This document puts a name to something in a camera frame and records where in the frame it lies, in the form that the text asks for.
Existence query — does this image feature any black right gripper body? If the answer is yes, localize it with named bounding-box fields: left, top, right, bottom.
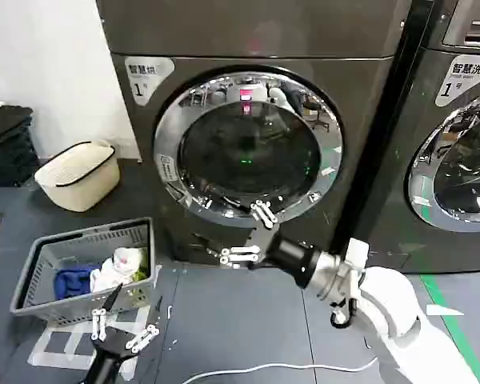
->
left=247, top=228, right=325, bottom=290

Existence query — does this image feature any white paper scrap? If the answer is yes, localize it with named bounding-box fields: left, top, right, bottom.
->
left=425, top=304, right=466, bottom=318

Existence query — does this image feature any green floor tape line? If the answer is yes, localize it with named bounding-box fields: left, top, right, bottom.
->
left=418, top=274, right=480, bottom=384

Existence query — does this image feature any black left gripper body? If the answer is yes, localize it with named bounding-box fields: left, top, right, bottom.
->
left=83, top=326, right=134, bottom=384

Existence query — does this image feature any green cloth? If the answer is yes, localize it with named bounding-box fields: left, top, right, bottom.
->
left=128, top=248, right=151, bottom=298

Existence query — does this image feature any white cloth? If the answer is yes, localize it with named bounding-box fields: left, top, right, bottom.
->
left=90, top=246, right=148, bottom=295

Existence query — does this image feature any grey dryer number one label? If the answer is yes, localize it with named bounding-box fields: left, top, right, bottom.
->
left=94, top=0, right=410, bottom=277

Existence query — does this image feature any white cable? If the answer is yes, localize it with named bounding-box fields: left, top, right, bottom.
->
left=186, top=355, right=380, bottom=384

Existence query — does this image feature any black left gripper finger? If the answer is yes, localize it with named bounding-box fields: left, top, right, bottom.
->
left=125, top=294, right=164, bottom=354
left=90, top=282, right=123, bottom=342

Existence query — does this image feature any grey washer with drawer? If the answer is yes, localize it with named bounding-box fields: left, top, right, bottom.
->
left=399, top=0, right=480, bottom=277

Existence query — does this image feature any round glass dryer door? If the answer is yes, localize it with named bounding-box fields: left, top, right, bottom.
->
left=151, top=63, right=345, bottom=230

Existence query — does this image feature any blue cloth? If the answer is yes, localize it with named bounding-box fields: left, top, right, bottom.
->
left=54, top=263, right=102, bottom=301

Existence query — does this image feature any round glass washer door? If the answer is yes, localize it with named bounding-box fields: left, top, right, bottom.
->
left=406, top=74, right=480, bottom=234

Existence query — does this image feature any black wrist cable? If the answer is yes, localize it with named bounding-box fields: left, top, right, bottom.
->
left=328, top=298, right=359, bottom=328

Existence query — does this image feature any white woven basket black rim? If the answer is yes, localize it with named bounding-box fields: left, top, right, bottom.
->
left=34, top=138, right=122, bottom=213

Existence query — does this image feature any grey plastic laundry basket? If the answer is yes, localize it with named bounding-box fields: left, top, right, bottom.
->
left=9, top=217, right=161, bottom=326

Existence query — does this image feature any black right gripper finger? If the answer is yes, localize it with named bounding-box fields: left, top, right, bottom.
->
left=199, top=242, right=262, bottom=266
left=219, top=194, right=278, bottom=232

